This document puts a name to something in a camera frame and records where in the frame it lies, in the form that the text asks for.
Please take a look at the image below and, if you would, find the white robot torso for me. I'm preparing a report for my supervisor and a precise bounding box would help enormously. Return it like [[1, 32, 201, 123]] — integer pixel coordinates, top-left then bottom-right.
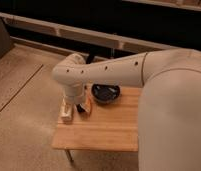
[[138, 49, 201, 171]]

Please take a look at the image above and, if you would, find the metal table leg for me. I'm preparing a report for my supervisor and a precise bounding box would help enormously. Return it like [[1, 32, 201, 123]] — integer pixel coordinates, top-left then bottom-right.
[[64, 150, 74, 163]]

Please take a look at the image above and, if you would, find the wooden table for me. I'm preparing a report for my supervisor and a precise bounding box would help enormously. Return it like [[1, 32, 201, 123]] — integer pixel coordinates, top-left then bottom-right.
[[50, 83, 143, 153]]

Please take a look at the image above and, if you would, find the black bowl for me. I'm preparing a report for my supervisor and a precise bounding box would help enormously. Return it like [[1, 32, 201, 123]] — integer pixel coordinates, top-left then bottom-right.
[[91, 84, 120, 104]]

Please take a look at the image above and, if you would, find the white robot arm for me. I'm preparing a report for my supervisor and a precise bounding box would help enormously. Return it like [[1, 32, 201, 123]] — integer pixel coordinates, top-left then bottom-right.
[[52, 53, 147, 123]]

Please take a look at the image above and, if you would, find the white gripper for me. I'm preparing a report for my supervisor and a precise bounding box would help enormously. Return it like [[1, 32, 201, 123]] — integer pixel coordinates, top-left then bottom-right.
[[61, 99, 74, 124]]

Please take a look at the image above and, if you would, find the dark cabinet at left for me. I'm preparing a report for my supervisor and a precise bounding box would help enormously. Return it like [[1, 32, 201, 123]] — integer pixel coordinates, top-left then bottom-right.
[[0, 18, 14, 58]]

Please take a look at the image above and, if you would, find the orange and black eraser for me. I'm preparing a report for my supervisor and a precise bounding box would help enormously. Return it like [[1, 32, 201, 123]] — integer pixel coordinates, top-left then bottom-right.
[[76, 96, 92, 116]]

